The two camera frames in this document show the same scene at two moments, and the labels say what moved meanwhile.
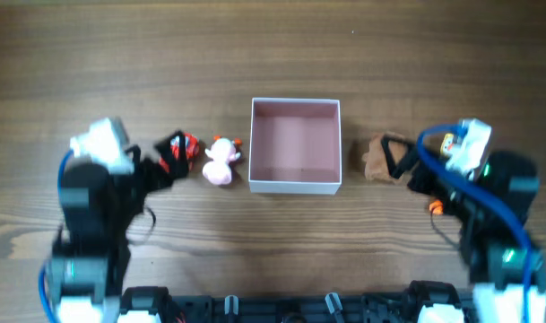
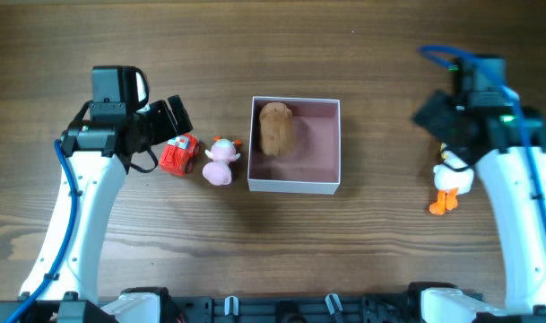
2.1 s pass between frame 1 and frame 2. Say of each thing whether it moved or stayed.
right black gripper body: moved
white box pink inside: stayed
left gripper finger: moved
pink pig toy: stayed
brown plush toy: moved
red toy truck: stayed
